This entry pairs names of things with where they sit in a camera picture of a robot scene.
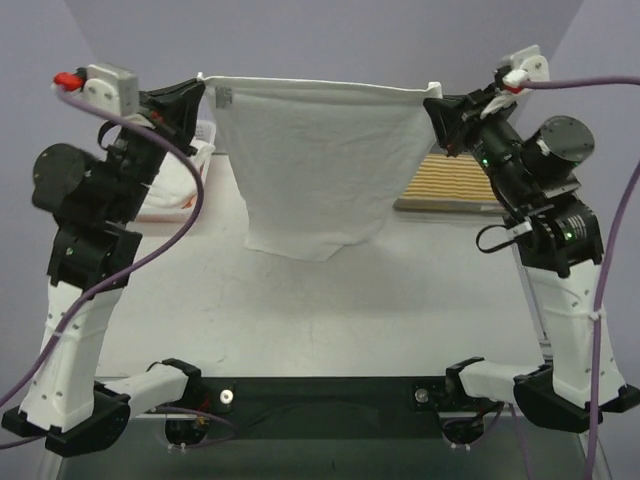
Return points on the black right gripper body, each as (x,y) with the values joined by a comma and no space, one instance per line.
(463,122)

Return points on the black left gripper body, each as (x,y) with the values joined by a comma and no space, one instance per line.
(163,113)

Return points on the white terry towel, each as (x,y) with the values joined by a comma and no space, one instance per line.
(319,164)

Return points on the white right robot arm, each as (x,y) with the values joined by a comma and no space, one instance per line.
(561,249)

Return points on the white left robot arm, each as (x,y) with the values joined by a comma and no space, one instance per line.
(93,200)

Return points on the white crumpled towels pile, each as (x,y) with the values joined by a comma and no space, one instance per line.
(173,186)

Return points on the yellow striped folded towel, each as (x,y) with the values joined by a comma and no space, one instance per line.
(443,178)

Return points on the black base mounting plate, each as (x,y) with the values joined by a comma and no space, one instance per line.
(325,408)

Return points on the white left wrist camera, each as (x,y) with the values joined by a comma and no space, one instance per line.
(112,88)

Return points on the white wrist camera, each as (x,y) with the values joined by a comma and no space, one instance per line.
(112,88)
(527,64)

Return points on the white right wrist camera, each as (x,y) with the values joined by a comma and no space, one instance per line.
(527,64)

